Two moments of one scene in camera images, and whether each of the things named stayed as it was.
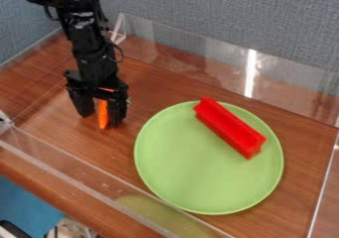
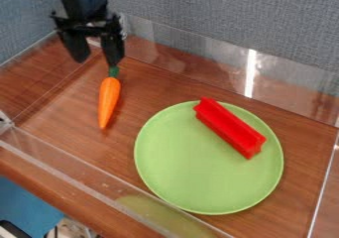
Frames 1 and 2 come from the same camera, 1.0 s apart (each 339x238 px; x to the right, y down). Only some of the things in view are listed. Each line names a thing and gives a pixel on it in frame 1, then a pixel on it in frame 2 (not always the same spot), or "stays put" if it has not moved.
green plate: x=192 y=169 stays put
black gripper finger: x=117 y=110 → x=113 y=45
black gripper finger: x=85 y=101 → x=78 y=45
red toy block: x=230 y=127 stays put
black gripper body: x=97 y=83 → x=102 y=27
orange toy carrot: x=104 y=109 stays put
